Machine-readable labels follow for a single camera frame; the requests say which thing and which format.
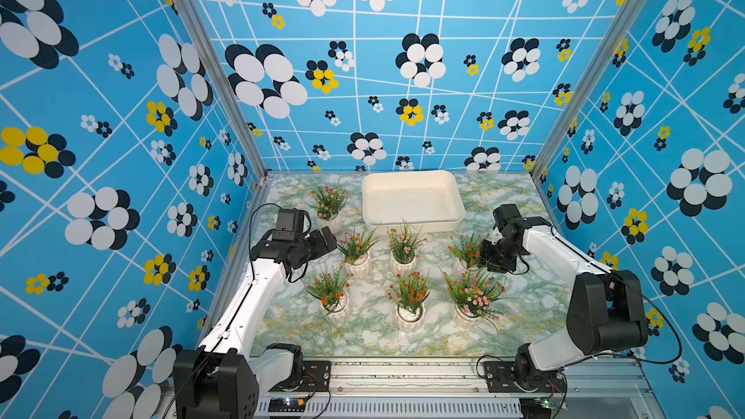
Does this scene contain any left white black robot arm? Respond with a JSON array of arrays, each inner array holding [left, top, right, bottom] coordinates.
[[166, 227, 337, 418]]

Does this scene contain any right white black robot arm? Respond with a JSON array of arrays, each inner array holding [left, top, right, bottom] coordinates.
[[480, 204, 648, 391]]

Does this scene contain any front right pink potted gypsophila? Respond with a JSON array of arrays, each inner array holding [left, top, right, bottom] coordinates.
[[444, 269, 506, 325]]

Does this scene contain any white plastic storage box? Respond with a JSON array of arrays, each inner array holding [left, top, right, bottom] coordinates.
[[362, 171, 466, 233]]

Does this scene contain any right controller board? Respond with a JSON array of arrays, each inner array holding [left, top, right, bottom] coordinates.
[[520, 399, 553, 419]]

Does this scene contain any controller board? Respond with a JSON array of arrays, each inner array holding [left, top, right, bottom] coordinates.
[[520, 399, 553, 419], [268, 397, 307, 415]]

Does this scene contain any left controller board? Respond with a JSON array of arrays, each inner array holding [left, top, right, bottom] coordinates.
[[268, 397, 307, 415]]

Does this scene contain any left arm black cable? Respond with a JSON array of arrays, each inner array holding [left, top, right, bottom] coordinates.
[[247, 203, 310, 284]]

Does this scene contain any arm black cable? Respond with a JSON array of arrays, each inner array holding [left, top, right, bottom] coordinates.
[[610, 272, 683, 366], [247, 203, 310, 284]]

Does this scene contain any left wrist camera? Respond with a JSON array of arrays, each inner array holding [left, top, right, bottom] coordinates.
[[272, 209, 310, 242]]

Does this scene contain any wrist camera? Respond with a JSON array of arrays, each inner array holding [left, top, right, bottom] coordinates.
[[493, 204, 522, 232], [272, 209, 310, 242]]

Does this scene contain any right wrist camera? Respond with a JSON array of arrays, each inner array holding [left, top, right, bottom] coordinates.
[[493, 204, 522, 232]]

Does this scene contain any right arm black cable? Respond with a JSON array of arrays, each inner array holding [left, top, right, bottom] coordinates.
[[610, 272, 683, 366]]

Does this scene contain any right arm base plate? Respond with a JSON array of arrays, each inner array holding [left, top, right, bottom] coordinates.
[[476, 360, 568, 396]]

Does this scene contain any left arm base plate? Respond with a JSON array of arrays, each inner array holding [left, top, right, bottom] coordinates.
[[270, 360, 332, 393]]

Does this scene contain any aluminium front rail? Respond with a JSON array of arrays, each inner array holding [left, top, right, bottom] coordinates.
[[255, 355, 665, 418]]

